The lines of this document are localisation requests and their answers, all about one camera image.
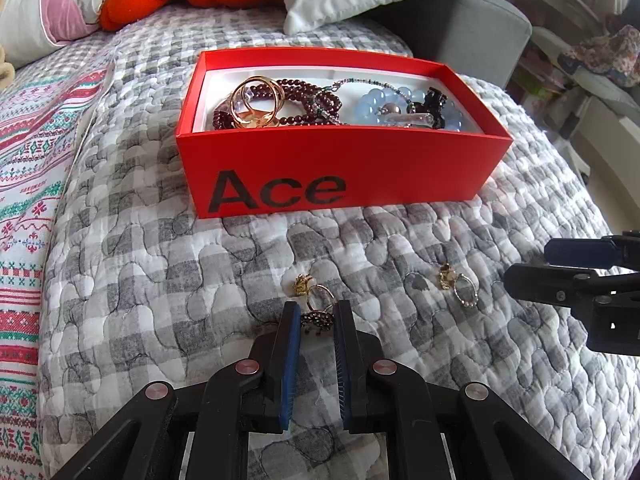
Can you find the striped patterned blanket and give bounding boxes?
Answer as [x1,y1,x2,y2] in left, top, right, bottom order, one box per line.
[0,66,114,480]

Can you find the red cardboard box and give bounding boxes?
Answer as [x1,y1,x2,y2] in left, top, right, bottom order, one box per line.
[175,46,514,220]

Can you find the white pink pillow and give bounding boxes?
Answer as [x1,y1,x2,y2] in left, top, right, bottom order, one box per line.
[0,0,103,70]

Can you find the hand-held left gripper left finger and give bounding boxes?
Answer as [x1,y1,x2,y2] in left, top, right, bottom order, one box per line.
[50,301,303,480]

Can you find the thin beaded necklace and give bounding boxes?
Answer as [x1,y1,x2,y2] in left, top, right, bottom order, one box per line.
[320,76,417,99]

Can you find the grey checked quilt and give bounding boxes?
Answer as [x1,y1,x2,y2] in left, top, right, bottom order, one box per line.
[40,7,640,480]

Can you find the light blue bead bracelet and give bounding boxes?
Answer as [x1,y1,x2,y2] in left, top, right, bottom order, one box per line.
[348,86,469,134]

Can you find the oval silver ring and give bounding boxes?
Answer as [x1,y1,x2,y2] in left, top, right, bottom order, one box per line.
[454,272,480,307]

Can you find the gold bangles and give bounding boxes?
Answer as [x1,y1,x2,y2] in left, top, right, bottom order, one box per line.
[230,75,287,129]

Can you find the dark red bead bracelet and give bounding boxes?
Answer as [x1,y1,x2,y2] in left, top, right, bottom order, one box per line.
[212,77,351,132]

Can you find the floral cloth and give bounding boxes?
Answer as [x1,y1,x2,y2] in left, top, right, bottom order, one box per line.
[557,25,640,89]

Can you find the clear crystal pendant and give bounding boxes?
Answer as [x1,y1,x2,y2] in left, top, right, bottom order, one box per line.
[385,112,437,129]

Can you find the white office chair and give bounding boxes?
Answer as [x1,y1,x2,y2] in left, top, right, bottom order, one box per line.
[515,25,640,187]

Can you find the thin gold hoop ring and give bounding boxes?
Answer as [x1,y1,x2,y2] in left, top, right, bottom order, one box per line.
[305,282,337,314]

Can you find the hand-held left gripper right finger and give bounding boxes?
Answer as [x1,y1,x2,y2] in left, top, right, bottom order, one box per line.
[333,300,591,480]

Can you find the dark jeweled brooch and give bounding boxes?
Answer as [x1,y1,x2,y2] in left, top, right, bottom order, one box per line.
[300,310,335,337]

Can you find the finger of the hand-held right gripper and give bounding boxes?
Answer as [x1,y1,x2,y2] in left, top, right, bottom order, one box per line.
[503,262,613,311]
[544,232,640,272]

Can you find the grey ottoman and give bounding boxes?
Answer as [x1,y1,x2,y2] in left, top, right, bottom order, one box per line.
[365,0,532,94]

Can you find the black hair clip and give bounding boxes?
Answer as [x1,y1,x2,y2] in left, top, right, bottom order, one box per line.
[411,87,448,129]

